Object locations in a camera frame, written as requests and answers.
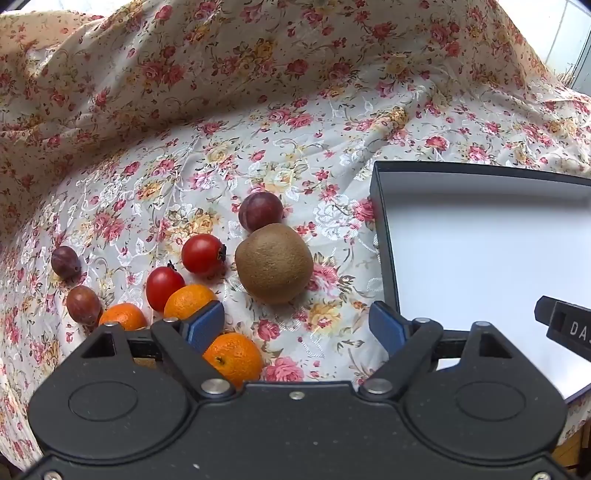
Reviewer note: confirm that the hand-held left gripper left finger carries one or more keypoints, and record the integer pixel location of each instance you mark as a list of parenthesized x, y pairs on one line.
[(205, 325)]

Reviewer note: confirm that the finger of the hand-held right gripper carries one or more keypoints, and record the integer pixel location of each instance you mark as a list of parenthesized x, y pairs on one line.
[(565, 325)]

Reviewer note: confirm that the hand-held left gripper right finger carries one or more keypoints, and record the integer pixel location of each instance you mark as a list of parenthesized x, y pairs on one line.
[(385, 325)]

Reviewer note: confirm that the orange tangerine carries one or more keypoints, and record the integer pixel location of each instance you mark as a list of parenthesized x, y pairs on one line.
[(235, 357), (122, 317), (187, 300)]

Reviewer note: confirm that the black box with white inside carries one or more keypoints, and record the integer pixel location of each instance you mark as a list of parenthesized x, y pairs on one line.
[(461, 254)]

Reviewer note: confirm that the reddish brown plum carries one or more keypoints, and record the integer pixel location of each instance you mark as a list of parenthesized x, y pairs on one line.
[(83, 304)]

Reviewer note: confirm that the dark purple plum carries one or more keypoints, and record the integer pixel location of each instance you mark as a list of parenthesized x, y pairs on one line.
[(65, 262)]

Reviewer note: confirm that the red cherry tomato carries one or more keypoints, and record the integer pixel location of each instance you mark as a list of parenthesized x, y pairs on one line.
[(164, 287), (202, 254)]

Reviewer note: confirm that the brown kiwi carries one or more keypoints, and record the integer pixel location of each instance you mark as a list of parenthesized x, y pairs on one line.
[(274, 263)]

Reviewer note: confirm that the large purple-red plum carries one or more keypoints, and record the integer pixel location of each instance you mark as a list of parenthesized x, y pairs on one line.
[(261, 211)]

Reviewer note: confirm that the floral printed cloth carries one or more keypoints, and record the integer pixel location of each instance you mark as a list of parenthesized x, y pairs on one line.
[(231, 92)]

